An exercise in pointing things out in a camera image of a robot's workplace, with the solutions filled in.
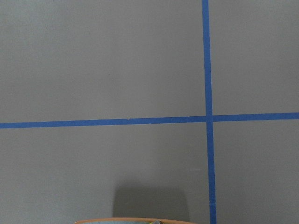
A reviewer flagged grey square plate orange rim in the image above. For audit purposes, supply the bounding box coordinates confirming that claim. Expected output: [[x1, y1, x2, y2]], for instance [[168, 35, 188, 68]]
[[75, 217, 192, 224]]

